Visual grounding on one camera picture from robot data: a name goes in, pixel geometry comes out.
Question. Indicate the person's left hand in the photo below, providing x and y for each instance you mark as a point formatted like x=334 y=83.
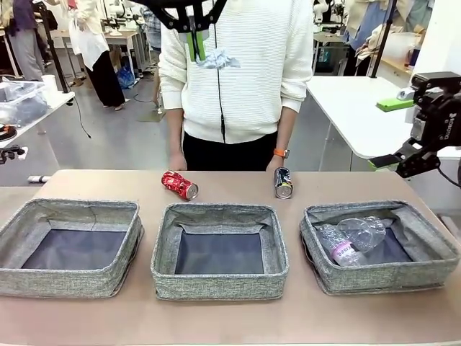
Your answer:
x=275 y=165

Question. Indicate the crushed red soda can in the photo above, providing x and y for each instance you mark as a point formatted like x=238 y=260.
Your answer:
x=178 y=184

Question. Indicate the person in white sweater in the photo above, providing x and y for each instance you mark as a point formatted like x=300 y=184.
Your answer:
x=252 y=90

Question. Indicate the large white table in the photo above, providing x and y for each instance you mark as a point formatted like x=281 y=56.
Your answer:
x=345 y=104

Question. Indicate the blue plastic bag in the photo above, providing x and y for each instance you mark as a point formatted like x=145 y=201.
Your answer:
x=125 y=77

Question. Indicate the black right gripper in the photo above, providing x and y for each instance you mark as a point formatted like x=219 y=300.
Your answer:
x=437 y=111

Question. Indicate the grey fabric basket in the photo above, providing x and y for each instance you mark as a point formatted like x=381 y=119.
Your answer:
x=378 y=281
x=216 y=284
x=72 y=281

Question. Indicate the person's right forearm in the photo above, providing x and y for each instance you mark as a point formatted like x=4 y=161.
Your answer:
x=176 y=133

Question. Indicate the person's right hand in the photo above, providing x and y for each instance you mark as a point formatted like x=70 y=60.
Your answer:
x=178 y=163

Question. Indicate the black stand pole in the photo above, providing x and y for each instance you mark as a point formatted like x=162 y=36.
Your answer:
x=382 y=39

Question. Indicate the crushed clear plastic cup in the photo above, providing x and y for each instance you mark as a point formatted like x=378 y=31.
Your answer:
x=363 y=232

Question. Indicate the person's left forearm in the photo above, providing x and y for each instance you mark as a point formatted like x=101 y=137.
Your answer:
x=287 y=126

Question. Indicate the clear plastic storage box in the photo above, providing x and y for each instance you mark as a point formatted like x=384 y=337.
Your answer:
x=21 y=101

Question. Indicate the orange and black tool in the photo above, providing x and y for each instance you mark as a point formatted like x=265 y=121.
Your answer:
x=7 y=131

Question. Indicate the orange wrist watch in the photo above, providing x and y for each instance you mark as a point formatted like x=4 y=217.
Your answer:
x=281 y=153

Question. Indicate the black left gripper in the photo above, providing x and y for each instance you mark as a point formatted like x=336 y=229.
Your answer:
x=180 y=9

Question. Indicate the background workbench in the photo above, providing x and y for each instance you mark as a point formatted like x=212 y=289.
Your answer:
x=122 y=37

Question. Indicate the white marker pen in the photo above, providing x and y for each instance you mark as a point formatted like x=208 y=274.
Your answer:
x=37 y=178

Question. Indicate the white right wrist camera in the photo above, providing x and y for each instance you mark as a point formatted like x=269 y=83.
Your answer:
x=405 y=93

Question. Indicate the crushed dark blue can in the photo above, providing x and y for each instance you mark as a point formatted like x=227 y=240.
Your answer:
x=284 y=184

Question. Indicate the white paper ball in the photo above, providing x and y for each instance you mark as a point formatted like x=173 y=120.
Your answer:
x=219 y=59

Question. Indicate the black tripod pole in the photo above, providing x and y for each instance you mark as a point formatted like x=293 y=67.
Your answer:
x=54 y=47

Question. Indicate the bystander in white coat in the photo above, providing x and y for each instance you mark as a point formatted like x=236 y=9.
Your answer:
x=93 y=43

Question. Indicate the white side table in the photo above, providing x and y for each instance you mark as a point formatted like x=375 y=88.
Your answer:
x=54 y=104

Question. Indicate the small black device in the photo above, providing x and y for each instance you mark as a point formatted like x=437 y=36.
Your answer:
x=11 y=153

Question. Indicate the bystander in grey trousers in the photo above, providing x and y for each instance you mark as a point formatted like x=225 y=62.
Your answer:
x=25 y=43

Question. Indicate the clear bottle with pink label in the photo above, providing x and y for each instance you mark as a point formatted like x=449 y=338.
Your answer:
x=338 y=248

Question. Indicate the white paper cup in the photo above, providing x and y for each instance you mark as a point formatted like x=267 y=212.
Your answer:
x=49 y=86

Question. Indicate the black trousers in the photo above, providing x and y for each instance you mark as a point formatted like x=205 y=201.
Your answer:
x=230 y=155

